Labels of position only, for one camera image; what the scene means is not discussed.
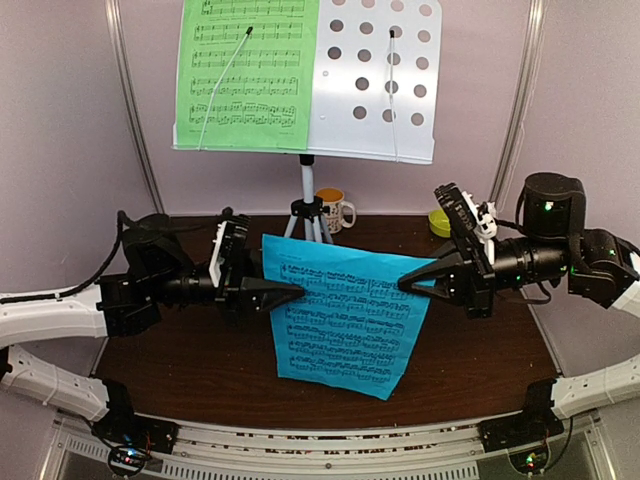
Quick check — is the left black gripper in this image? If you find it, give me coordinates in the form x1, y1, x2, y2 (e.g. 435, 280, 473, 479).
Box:
149, 248, 306, 328

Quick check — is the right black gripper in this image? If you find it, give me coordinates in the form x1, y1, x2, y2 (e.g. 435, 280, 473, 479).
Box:
398, 227, 571, 320

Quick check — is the blue paper sheet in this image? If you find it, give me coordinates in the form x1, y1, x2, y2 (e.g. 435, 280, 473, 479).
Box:
262, 235, 430, 401

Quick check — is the green sheet music page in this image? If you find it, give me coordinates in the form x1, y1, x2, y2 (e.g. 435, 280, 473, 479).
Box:
173, 0, 319, 152

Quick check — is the light blue music stand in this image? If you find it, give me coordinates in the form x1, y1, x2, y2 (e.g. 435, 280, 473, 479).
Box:
173, 1, 443, 242

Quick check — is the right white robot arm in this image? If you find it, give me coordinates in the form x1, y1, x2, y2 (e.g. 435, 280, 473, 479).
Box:
397, 172, 639, 318

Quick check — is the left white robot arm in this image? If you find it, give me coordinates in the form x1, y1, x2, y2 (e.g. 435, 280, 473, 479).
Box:
1, 208, 305, 444

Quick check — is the small green bowl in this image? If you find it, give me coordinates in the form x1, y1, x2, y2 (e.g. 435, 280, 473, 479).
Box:
428, 209, 451, 238

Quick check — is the patterned mug with orange inside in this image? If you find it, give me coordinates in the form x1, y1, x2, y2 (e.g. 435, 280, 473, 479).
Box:
316, 188, 357, 234

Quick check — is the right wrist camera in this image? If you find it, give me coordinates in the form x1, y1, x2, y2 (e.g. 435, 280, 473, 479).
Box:
465, 193, 498, 240

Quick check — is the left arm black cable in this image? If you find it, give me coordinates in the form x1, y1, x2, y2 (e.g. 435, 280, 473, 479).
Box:
0, 209, 206, 304

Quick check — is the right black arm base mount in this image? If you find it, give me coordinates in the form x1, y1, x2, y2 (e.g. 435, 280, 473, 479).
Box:
478, 379, 564, 453

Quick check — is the front aluminium rail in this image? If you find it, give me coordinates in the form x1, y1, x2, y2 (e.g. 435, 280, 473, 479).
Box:
39, 394, 614, 480

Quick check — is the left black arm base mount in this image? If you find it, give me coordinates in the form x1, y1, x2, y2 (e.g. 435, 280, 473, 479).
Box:
88, 380, 179, 477

